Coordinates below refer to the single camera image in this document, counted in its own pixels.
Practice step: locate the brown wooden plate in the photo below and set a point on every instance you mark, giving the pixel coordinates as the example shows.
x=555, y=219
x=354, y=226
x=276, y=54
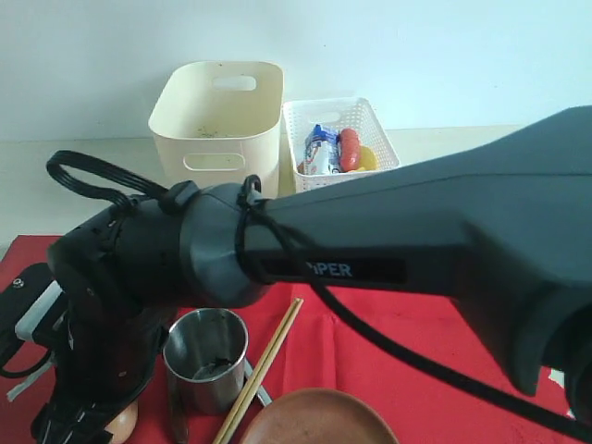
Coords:
x=318, y=415

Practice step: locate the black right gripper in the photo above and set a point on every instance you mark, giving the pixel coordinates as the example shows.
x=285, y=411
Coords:
x=103, y=362

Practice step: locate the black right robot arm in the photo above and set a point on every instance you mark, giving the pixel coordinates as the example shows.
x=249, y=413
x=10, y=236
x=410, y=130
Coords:
x=503, y=230

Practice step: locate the stainless steel cup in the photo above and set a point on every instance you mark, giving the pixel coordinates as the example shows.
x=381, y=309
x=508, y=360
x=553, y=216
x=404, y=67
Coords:
x=205, y=353

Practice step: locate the wooden chopstick upper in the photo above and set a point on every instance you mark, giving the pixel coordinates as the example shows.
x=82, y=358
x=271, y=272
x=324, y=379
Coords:
x=247, y=394

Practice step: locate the blue white milk carton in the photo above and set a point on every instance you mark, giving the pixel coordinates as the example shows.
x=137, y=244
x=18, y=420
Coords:
x=321, y=152

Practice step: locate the red sausage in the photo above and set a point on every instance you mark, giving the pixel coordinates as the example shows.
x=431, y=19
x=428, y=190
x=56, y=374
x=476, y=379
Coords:
x=350, y=150

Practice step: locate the red table cloth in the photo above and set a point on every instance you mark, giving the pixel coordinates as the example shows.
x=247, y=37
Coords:
x=320, y=351

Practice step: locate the brown egg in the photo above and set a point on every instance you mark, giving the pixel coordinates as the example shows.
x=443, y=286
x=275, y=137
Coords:
x=121, y=427

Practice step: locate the yellow lemon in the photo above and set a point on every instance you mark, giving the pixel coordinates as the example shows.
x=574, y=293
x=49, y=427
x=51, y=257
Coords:
x=368, y=160

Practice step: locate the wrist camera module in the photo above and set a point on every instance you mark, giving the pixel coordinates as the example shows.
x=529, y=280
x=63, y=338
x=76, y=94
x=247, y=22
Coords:
x=32, y=308

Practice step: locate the white perforated plastic basket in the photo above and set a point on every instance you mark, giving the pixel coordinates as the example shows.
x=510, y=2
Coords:
x=301, y=116

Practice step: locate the cream plastic tub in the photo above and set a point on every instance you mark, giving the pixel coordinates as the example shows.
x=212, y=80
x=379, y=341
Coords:
x=219, y=121

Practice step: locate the dark wooden spoon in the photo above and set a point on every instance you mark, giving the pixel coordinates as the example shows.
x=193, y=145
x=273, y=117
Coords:
x=177, y=417

